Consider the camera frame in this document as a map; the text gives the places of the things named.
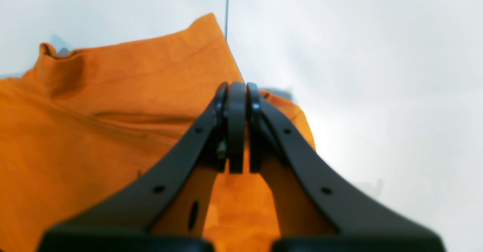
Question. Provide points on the orange t-shirt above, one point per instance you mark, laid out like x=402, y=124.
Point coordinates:
x=77, y=128

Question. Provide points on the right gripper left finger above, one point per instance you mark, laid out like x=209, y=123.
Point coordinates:
x=163, y=210

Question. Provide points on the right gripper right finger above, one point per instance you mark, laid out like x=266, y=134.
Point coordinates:
x=318, y=210

